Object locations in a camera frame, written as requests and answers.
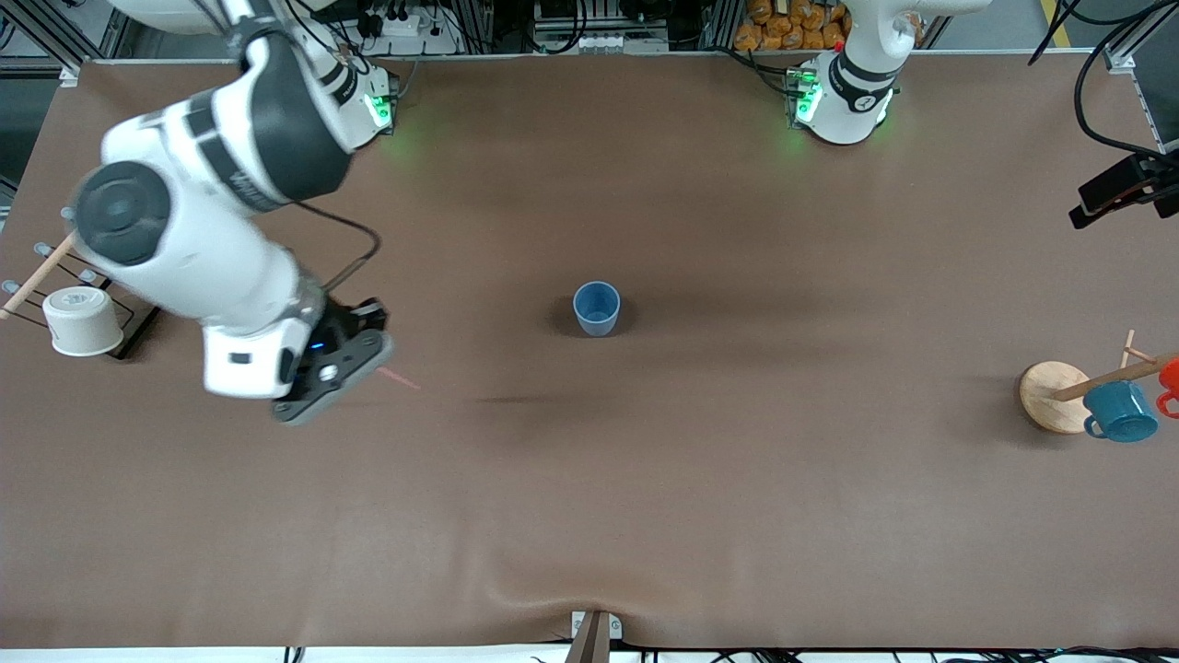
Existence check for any light blue plastic cup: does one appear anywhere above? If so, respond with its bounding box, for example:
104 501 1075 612
572 281 622 338

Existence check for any white cup with printed base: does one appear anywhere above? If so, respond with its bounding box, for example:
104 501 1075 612
41 285 125 357

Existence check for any black cup rack wooden bar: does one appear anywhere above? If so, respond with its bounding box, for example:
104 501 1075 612
0 210 162 362

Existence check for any wooden mug tree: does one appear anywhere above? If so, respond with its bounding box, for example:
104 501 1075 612
1020 329 1179 435

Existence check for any teal mug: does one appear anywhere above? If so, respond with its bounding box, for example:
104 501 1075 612
1082 380 1160 444

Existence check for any white power strip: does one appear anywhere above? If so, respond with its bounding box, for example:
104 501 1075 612
359 0 461 56

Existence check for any pile of orange snacks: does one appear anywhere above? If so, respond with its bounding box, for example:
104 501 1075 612
734 0 853 52

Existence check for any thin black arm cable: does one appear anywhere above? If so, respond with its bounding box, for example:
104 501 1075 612
287 198 383 296

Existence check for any aluminium frame post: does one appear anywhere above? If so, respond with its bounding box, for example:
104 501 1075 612
1101 0 1179 75
0 0 86 88

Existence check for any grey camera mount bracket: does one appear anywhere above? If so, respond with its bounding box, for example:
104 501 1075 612
564 610 623 663

